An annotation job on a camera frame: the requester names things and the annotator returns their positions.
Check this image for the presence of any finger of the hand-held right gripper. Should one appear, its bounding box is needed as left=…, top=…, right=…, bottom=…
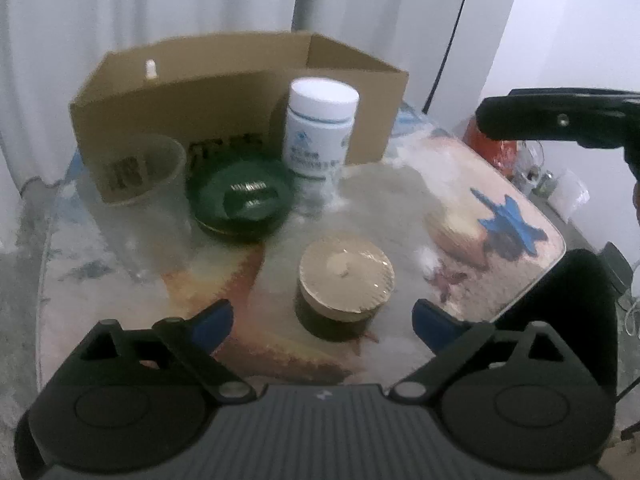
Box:
left=475, top=88, right=640, bottom=151

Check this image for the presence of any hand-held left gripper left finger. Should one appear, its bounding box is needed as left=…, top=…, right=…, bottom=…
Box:
left=80, top=299, right=252, bottom=403

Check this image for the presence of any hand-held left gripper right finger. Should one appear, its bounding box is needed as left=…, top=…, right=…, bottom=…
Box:
left=389, top=299, right=571, bottom=403

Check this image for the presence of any brown jar gold lid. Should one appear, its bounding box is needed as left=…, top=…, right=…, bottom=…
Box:
left=294, top=236, right=396, bottom=343

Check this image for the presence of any round green compact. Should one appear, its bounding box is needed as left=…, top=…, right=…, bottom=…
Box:
left=186, top=159, right=296, bottom=243

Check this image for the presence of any white pill bottle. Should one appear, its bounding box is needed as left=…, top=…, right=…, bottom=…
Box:
left=282, top=78, right=360, bottom=183

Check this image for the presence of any brown cardboard box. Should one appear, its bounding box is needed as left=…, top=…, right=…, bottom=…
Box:
left=69, top=31, right=410, bottom=206

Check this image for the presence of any orange bag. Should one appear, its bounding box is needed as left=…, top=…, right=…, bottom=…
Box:
left=462, top=115, right=518, bottom=171

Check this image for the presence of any white packet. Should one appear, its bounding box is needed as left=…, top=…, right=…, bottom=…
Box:
left=547, top=170, right=591, bottom=221

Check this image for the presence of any clear plastic cup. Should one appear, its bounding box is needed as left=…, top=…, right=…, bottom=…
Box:
left=90, top=134, right=195, bottom=281

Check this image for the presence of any black chair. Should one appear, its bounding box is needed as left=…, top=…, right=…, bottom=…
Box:
left=542, top=247, right=632, bottom=411

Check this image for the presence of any white curtain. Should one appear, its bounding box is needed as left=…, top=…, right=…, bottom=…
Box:
left=0, top=0, right=526, bottom=196

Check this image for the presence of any black cable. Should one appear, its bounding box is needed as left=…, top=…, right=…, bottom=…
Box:
left=422, top=0, right=476, bottom=113

